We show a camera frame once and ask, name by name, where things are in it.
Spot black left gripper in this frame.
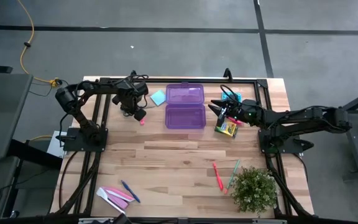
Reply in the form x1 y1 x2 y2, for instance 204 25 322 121
112 79 150 122

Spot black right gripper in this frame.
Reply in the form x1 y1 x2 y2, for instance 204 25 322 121
208 98 265 128

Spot red-pink marker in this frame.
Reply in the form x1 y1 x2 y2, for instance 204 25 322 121
227 116 244 126

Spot yellow green crayon box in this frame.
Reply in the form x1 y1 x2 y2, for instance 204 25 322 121
214 119 239 139

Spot light blue sticky note pad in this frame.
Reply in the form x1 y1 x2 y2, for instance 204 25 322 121
149 90 167 107

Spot purple plastic pencil case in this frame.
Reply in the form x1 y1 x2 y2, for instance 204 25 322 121
165 82 207 130

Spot green pencil with orange tip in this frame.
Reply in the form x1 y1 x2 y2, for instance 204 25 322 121
223 159 241 195

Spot red pen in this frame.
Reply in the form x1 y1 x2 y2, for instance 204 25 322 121
213 162 224 191

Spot small green potted plant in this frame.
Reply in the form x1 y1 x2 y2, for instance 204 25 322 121
230 166 279 215

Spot blue pen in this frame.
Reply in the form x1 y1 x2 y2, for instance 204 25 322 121
120 180 142 203

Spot blue calculator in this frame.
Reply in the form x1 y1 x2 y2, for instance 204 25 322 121
221 90 244 102

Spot white box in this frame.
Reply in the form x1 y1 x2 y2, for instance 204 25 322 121
46 130 68 159

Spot pink and white stapler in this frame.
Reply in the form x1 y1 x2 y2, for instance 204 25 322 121
96 185 135 215

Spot gray side table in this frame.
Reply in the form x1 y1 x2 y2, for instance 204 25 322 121
0 73 34 161

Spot black metal table frame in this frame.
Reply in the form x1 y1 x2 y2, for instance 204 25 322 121
50 76 315 218

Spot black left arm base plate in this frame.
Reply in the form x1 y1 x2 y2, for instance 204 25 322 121
56 128 108 152

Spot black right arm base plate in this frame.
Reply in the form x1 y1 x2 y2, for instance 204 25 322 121
259 129 315 155

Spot yellow cable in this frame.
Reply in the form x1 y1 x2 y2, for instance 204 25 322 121
16 0 62 88

